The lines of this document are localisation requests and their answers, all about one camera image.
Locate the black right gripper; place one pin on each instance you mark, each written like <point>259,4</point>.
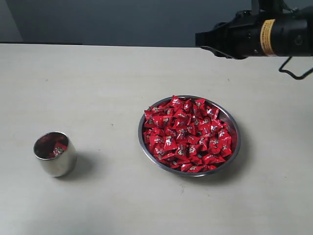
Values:
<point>284,34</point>

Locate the steel bowl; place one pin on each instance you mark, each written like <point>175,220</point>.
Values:
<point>233,122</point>

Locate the pile of red candies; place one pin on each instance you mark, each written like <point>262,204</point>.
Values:
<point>185,134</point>

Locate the steel cup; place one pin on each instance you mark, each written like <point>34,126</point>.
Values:
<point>62,164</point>

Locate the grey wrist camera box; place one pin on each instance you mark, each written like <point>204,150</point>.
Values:
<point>269,6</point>

